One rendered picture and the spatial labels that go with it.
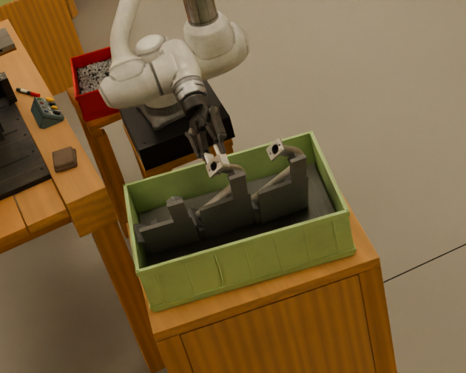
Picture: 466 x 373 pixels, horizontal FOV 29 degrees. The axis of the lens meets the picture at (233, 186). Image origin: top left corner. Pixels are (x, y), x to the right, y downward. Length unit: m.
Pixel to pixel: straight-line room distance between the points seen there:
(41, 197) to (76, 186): 0.13
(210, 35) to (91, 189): 0.63
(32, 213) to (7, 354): 1.02
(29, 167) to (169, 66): 0.81
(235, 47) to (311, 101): 1.72
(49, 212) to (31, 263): 1.28
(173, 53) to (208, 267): 0.61
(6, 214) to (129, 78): 0.73
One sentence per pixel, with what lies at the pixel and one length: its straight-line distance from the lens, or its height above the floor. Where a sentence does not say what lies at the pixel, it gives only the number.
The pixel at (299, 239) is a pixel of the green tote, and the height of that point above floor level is 0.91.
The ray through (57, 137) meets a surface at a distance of 3.29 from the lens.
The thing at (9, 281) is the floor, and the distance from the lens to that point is 4.22.
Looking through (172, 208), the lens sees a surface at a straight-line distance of 2.44.
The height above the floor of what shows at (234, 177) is 1.14.
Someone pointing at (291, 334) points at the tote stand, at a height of 0.61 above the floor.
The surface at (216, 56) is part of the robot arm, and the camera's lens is 3.01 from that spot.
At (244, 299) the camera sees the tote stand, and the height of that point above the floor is 0.79.
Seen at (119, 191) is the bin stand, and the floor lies 0.47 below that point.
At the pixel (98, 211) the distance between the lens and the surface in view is 3.01.
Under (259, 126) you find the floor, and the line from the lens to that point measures 4.60.
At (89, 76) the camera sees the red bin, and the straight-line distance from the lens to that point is 3.61.
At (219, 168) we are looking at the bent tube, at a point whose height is 1.18.
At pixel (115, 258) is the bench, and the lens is 3.15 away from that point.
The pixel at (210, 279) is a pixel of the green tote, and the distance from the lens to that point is 2.58.
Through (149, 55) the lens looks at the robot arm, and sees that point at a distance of 2.97.
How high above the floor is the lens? 2.62
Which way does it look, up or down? 38 degrees down
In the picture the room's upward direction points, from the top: 15 degrees counter-clockwise
